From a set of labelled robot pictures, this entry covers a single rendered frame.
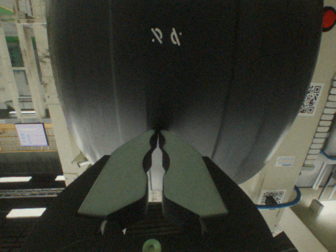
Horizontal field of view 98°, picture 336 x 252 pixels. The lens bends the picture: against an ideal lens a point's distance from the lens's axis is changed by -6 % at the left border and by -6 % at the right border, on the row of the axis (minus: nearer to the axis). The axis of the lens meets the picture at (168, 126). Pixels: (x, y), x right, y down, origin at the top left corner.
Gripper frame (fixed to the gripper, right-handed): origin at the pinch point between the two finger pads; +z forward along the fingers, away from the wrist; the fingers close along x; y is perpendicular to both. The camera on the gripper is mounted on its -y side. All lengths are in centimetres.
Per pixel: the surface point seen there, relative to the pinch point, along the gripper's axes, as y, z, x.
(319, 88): -0.5, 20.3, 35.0
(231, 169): 6.1, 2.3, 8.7
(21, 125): 150, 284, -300
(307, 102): 2.9, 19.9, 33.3
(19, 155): 632, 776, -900
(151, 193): 55, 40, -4
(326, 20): -13.3, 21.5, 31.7
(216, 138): 1.3, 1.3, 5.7
